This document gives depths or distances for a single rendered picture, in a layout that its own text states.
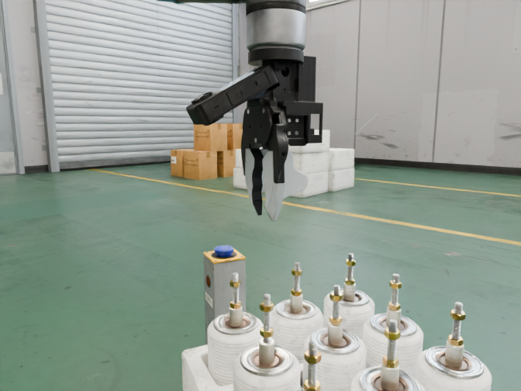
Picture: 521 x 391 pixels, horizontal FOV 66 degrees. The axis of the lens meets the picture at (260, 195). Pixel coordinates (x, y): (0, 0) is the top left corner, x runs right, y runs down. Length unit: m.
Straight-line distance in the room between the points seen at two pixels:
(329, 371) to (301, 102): 0.38
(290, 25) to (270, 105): 0.10
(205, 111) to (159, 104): 5.91
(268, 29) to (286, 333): 0.48
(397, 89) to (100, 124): 4.12
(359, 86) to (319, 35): 1.12
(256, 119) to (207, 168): 3.86
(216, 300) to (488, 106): 5.10
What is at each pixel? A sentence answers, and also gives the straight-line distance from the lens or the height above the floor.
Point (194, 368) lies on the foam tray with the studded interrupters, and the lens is 0.74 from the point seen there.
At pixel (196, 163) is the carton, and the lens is 4.35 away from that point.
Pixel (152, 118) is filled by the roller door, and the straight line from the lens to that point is 6.30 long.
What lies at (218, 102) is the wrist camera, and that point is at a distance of 0.48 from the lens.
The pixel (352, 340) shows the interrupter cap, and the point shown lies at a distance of 0.67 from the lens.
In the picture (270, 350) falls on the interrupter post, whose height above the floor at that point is 0.27.
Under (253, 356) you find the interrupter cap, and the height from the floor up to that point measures 0.25.
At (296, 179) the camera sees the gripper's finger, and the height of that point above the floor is 0.51.
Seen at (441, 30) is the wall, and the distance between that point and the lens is 5.98.
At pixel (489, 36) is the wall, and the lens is 5.78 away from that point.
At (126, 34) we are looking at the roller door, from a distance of 6.25.
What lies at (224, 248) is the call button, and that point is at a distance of 0.84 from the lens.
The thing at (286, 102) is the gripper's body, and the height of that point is 0.61.
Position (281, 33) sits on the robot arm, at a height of 0.69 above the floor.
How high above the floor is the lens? 0.58
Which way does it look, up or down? 10 degrees down
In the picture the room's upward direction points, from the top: straight up
